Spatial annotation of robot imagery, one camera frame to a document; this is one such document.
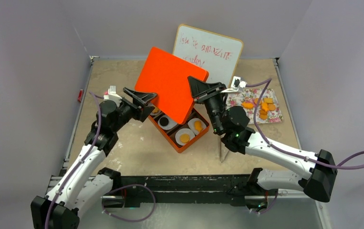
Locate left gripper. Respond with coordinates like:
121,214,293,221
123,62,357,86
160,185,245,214
111,89,156,133

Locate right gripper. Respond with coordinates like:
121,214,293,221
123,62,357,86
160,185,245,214
187,76,227,134

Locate black round cookie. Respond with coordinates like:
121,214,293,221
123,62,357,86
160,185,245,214
158,116,169,126

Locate orange tin lid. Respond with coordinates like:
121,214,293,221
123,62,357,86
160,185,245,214
135,47,209,124

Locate orange fish cookie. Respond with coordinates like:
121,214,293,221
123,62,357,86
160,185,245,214
194,120,203,133

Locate orange cookie tin box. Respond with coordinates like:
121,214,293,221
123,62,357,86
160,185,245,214
149,108,209,153

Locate round patterned biscuit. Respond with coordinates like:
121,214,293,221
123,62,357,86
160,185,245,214
179,134,190,144

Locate metal tongs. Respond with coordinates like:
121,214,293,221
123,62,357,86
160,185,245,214
219,142,230,163

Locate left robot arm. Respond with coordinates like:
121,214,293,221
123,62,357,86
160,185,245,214
31,88,157,229

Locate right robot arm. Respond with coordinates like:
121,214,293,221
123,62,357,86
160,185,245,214
188,76,338,203

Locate white paper cup far-left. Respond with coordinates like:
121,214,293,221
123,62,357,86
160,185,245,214
151,107,161,116

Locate white paper cup middle-left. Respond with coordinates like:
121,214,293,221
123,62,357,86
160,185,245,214
157,114,178,130

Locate white paper cup near-right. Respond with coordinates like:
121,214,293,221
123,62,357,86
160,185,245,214
187,118,207,135

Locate white paper cup near-left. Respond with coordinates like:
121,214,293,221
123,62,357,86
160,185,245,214
175,128,196,146

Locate orange round cookie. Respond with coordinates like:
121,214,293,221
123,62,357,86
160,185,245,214
241,102,254,109

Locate small red box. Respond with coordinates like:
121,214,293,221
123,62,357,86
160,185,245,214
77,89,84,103

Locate orange square cookie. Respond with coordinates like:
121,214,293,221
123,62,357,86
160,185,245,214
263,98,274,104

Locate orange chip cookie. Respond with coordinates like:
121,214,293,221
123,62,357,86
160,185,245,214
268,104,276,111

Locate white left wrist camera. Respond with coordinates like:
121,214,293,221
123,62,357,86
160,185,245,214
103,85,122,103

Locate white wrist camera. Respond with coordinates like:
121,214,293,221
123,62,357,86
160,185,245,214
103,85,122,103
222,76,247,94

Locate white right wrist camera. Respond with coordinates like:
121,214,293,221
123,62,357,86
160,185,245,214
222,76,247,94

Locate white board yellow frame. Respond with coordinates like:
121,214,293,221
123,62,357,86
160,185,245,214
173,24,244,86

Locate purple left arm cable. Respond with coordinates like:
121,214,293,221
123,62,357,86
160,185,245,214
44,92,156,229

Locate black metal base rail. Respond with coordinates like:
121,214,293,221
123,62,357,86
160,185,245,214
45,174,324,209

